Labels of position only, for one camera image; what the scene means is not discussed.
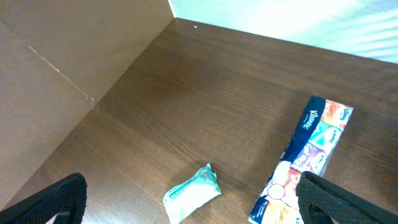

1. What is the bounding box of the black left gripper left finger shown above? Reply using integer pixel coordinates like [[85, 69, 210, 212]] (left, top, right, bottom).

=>
[[1, 173, 87, 224]]

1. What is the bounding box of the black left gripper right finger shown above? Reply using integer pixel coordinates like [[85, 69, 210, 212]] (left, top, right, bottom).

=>
[[296, 171, 397, 224]]

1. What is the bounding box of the colourful Kleenex tissue pack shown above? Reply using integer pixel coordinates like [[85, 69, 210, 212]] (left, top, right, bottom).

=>
[[248, 96, 354, 224]]

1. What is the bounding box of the teal wet wipes packet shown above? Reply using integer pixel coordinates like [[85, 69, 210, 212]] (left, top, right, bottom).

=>
[[163, 163, 221, 224]]

